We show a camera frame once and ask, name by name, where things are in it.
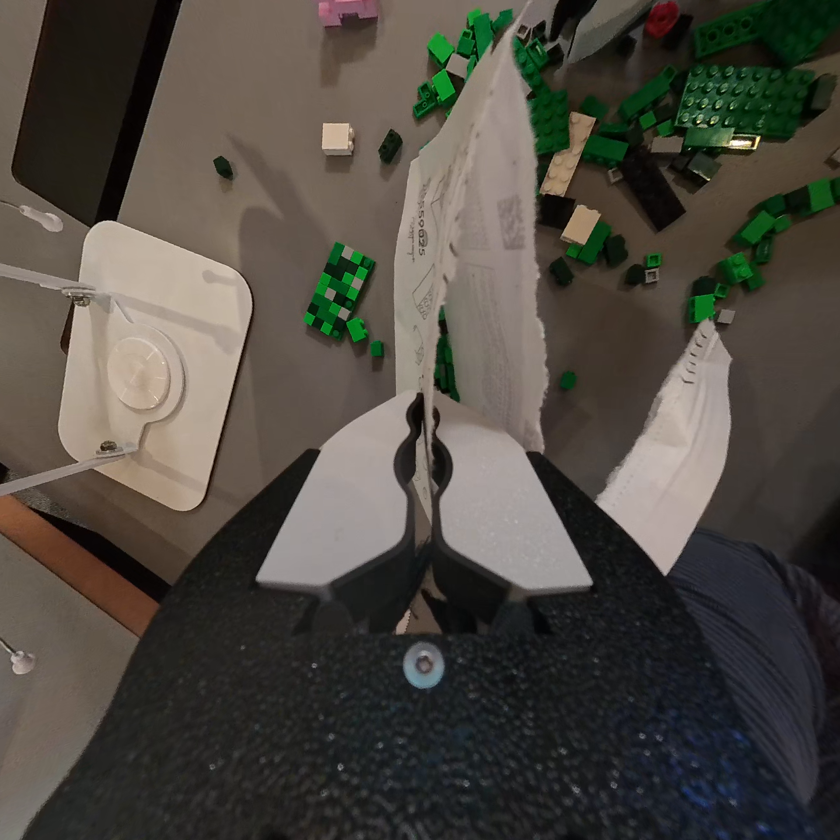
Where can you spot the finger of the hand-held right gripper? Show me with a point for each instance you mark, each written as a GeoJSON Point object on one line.
{"type": "Point", "coordinates": [610, 23]}

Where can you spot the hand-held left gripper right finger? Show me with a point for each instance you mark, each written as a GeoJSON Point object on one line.
{"type": "Point", "coordinates": [512, 518]}

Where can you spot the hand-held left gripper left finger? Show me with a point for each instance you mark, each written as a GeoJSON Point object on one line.
{"type": "Point", "coordinates": [334, 512]}

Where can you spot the white printed paper bag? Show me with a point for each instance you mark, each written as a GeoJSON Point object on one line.
{"type": "Point", "coordinates": [492, 262]}

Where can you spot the grey desk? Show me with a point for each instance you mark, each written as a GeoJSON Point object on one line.
{"type": "Point", "coordinates": [275, 79]}

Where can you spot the red round piece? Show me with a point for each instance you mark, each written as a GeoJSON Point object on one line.
{"type": "Point", "coordinates": [661, 18]}

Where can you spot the large green studded plate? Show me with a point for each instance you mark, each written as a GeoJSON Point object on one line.
{"type": "Point", "coordinates": [807, 29]}
{"type": "Point", "coordinates": [741, 98]}
{"type": "Point", "coordinates": [551, 121]}

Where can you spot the green plate with holes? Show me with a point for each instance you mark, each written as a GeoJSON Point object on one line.
{"type": "Point", "coordinates": [735, 26]}

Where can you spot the long white plate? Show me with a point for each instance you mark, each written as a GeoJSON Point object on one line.
{"type": "Point", "coordinates": [568, 154]}

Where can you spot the pile of green bricks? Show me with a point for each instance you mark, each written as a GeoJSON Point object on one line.
{"type": "Point", "coordinates": [439, 49]}

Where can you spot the long black plate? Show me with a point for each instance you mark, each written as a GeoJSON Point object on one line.
{"type": "Point", "coordinates": [653, 190]}

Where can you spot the small black plate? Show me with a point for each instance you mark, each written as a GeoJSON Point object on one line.
{"type": "Point", "coordinates": [554, 211]}

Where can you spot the green mosaic plate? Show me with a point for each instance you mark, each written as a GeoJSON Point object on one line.
{"type": "Point", "coordinates": [338, 292]}

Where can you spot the curved row of green bricks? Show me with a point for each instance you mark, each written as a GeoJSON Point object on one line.
{"type": "Point", "coordinates": [754, 229]}

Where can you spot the pink brick pig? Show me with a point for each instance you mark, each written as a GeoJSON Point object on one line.
{"type": "Point", "coordinates": [348, 10]}

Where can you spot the person's blue ribbed sweater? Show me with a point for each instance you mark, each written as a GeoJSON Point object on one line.
{"type": "Point", "coordinates": [754, 656]}

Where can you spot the grey table with wooden edge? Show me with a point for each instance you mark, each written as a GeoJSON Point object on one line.
{"type": "Point", "coordinates": [65, 623]}

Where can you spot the white square brick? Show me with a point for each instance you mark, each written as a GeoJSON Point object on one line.
{"type": "Point", "coordinates": [337, 139]}

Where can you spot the tiny dark green brick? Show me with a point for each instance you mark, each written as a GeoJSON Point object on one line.
{"type": "Point", "coordinates": [224, 167]}

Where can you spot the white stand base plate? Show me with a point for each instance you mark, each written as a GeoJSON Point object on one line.
{"type": "Point", "coordinates": [157, 328]}

